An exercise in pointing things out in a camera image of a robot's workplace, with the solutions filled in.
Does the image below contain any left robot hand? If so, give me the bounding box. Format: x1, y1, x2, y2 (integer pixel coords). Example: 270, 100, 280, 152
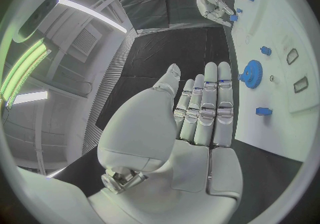
87, 61, 244, 224

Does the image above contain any blue stepped plug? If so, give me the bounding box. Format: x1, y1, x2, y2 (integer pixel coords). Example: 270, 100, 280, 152
255, 107, 274, 116

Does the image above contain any blue gear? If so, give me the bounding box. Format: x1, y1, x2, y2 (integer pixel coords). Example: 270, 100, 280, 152
237, 59, 263, 89

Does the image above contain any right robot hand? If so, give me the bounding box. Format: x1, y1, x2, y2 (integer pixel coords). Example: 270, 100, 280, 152
195, 0, 236, 28

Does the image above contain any white task board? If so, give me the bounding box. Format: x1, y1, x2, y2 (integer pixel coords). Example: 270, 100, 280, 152
228, 0, 320, 162

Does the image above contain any glowing light bar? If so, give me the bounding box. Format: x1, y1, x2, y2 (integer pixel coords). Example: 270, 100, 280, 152
0, 38, 52, 109

